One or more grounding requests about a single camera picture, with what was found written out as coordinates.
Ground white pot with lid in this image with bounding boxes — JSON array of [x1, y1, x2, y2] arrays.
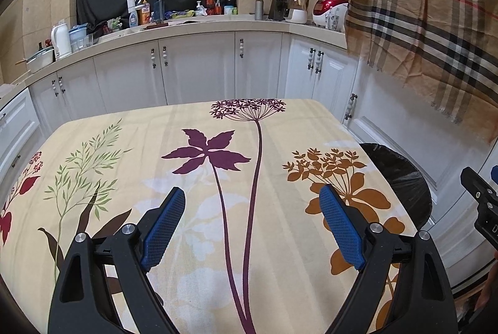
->
[[26, 47, 55, 72]]

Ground red white rice cooker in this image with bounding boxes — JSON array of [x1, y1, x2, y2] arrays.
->
[[312, 0, 349, 32]]

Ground black knife block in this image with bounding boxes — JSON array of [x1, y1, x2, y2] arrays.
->
[[268, 0, 290, 21]]

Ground white blender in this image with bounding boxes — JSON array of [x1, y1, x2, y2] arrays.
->
[[285, 0, 308, 24]]

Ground white base cabinets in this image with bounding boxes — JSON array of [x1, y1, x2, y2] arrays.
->
[[0, 31, 498, 280]]

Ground floral printed tablecloth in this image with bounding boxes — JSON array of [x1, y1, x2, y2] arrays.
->
[[0, 98, 417, 334]]

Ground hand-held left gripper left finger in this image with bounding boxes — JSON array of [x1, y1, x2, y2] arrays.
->
[[47, 187, 186, 334]]

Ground white electric kettle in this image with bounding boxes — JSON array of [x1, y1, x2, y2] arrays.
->
[[50, 23, 73, 59]]

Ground beige plaid cloth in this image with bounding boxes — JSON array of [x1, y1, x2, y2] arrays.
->
[[344, 0, 498, 142]]

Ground clear filter pitcher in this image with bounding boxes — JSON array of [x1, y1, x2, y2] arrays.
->
[[69, 24, 88, 53]]

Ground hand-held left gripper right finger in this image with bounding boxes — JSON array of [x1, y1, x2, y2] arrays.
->
[[319, 184, 456, 334]]

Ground bin with black liner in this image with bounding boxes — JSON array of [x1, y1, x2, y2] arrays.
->
[[359, 143, 432, 231]]

